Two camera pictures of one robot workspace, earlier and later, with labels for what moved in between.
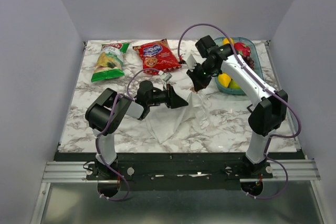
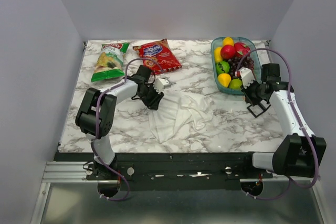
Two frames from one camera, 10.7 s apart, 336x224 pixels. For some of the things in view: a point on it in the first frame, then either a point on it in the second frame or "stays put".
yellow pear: x=224 y=80 stays put
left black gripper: x=174 y=100 → x=154 y=103
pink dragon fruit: x=242 y=49 stays put
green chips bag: x=109 y=62 stays put
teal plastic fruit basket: x=257 y=68 stays put
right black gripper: x=199 y=84 → x=246 y=92
